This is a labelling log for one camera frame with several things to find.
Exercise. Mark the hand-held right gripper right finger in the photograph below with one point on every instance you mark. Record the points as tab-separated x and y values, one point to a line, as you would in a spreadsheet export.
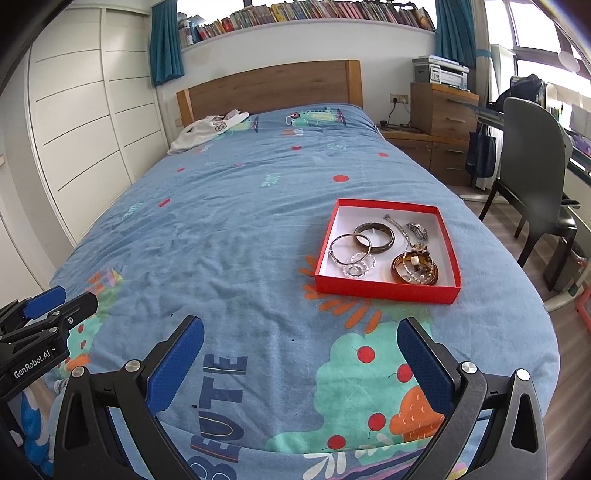
425	364

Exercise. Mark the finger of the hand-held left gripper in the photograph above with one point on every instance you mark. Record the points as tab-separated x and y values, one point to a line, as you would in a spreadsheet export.
46	299
76	310

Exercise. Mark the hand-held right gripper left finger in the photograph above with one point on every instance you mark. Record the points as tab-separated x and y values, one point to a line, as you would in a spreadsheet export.
175	364

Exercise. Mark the dark tortoiseshell bangle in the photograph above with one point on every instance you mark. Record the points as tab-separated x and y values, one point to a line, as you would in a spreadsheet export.
388	244

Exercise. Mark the silver wristwatch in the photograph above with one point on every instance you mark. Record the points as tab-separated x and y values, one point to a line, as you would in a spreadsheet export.
417	229

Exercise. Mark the thin silver hoop bangle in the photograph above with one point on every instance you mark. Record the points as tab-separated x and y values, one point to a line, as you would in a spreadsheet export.
333	251

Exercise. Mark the red jewelry box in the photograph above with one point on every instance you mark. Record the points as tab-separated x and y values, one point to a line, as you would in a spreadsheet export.
341	221

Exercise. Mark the person's left hand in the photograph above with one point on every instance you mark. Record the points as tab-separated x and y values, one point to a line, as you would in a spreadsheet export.
32	429

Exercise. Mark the amber bangle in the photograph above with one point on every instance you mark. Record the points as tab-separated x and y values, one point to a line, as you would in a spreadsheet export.
396	272

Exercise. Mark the blue printed blanket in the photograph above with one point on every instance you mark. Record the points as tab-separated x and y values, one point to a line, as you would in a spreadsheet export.
231	230

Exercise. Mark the white wardrobe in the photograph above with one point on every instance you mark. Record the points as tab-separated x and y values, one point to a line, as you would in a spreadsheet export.
78	115

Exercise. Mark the low wooden cabinet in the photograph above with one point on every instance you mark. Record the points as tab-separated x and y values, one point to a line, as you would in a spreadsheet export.
443	159

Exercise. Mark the white garment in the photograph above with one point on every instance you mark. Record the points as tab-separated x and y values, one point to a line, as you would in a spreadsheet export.
198	131

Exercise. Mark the navy tote bag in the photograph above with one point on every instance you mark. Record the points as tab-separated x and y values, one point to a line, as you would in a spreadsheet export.
480	152

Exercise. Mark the grey chair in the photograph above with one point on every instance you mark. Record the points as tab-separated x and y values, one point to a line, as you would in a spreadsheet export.
531	157

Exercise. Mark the wooden drawer chest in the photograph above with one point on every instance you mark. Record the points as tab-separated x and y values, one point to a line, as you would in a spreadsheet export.
443	110

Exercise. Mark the desk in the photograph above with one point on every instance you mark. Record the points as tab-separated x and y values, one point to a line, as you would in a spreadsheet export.
581	164

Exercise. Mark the teal curtain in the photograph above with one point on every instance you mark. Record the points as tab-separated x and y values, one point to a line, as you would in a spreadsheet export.
455	27
166	41

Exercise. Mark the black backpack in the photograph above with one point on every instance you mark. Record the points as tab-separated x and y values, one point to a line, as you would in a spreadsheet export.
521	92

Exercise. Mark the white printer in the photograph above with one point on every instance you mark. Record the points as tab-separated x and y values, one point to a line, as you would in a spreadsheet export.
441	71

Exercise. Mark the wooden bed headboard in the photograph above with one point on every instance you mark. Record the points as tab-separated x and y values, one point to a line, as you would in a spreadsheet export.
277	87

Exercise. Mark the white round lamp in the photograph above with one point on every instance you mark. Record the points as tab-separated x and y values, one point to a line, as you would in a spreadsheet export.
569	61

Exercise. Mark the window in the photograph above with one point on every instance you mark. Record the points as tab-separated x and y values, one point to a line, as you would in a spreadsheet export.
540	27

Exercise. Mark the row of books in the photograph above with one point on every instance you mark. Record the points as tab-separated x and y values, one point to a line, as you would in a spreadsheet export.
300	14

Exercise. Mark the red metal frame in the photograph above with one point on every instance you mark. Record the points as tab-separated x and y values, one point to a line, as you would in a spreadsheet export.
584	302

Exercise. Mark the wall power outlet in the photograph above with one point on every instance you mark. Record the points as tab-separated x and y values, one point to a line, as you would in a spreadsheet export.
399	98

